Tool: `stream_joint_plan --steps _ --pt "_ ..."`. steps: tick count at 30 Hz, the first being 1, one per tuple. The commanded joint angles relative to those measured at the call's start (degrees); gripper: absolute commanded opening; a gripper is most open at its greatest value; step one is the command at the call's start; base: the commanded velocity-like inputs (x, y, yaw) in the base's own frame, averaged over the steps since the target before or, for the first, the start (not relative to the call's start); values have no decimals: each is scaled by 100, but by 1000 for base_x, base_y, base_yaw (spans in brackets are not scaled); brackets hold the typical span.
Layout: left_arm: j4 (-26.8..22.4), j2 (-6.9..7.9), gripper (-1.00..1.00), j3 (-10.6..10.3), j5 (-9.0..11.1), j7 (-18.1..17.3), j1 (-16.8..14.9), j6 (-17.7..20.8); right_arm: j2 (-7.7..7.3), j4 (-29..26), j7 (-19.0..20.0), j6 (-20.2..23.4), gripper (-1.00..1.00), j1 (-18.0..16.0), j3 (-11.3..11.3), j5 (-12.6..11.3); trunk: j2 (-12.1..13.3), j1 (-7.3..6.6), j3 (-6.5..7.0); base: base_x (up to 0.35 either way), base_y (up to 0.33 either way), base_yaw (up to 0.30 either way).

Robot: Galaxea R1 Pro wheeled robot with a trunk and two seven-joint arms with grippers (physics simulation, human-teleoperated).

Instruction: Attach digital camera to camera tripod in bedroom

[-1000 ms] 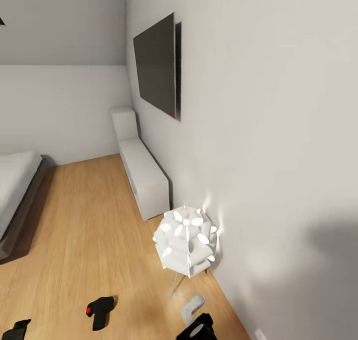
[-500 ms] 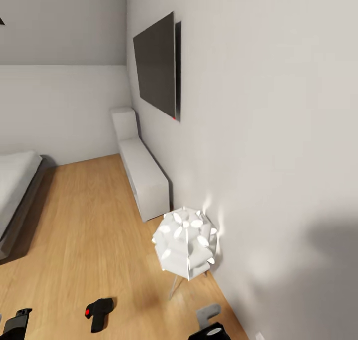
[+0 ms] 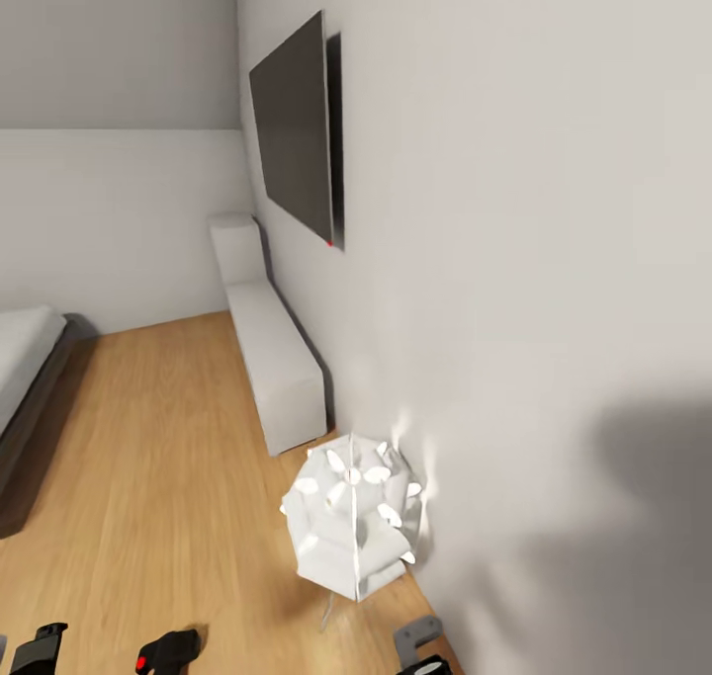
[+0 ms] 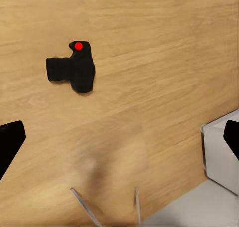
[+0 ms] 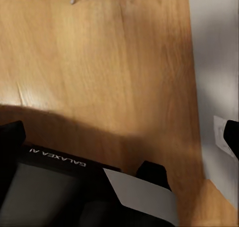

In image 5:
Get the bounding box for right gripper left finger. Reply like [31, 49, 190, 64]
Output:
[0, 120, 26, 180]

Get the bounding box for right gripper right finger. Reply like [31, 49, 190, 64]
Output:
[223, 120, 239, 160]

